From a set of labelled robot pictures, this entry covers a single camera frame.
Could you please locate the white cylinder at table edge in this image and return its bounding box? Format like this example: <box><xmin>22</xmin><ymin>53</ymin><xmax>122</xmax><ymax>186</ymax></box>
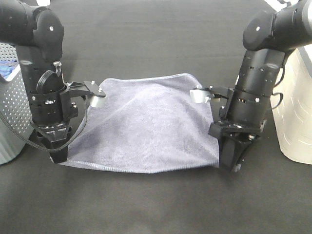
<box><xmin>36</xmin><ymin>0</ymin><xmax>51</xmax><ymax>6</ymax></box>

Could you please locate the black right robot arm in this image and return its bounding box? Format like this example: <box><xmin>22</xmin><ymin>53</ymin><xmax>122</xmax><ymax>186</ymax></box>
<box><xmin>208</xmin><ymin>0</ymin><xmax>312</xmax><ymax>171</ymax></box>

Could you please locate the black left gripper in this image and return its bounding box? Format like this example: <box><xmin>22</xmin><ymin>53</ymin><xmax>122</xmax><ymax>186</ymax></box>
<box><xmin>29</xmin><ymin>70</ymin><xmax>78</xmax><ymax>163</ymax></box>

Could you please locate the cream white plastic basket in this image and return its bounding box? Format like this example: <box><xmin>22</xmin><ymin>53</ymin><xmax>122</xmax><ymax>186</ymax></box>
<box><xmin>273</xmin><ymin>45</ymin><xmax>312</xmax><ymax>164</ymax></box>

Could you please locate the grey perforated plastic basket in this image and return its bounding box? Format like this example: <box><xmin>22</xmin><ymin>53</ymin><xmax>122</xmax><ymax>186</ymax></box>
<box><xmin>0</xmin><ymin>43</ymin><xmax>33</xmax><ymax>164</ymax></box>

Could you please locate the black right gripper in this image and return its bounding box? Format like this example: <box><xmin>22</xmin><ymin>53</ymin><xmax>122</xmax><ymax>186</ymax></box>
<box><xmin>209</xmin><ymin>88</ymin><xmax>270</xmax><ymax>172</ymax></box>

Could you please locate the black table cloth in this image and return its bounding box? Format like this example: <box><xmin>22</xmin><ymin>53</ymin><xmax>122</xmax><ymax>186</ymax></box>
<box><xmin>0</xmin><ymin>0</ymin><xmax>312</xmax><ymax>234</ymax></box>

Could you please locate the blue cloth in basket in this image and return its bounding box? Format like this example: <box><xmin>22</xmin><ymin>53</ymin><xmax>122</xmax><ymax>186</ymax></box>
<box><xmin>0</xmin><ymin>63</ymin><xmax>20</xmax><ymax>82</ymax></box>

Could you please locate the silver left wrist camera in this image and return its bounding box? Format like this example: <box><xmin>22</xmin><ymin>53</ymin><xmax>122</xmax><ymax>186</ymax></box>
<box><xmin>69</xmin><ymin>81</ymin><xmax>106</xmax><ymax>108</ymax></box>

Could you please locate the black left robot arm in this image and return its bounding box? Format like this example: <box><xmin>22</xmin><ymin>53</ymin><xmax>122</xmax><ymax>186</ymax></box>
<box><xmin>0</xmin><ymin>0</ymin><xmax>78</xmax><ymax>163</ymax></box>

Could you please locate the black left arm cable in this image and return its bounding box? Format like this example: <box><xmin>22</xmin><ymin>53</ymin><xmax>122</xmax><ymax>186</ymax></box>
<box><xmin>0</xmin><ymin>96</ymin><xmax>89</xmax><ymax>153</ymax></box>

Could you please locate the grey microfibre towel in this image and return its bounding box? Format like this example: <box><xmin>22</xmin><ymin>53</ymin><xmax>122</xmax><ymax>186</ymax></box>
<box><xmin>64</xmin><ymin>73</ymin><xmax>219</xmax><ymax>174</ymax></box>

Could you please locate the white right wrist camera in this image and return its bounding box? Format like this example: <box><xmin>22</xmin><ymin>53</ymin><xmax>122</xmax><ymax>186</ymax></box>
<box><xmin>190</xmin><ymin>86</ymin><xmax>234</xmax><ymax>103</ymax></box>

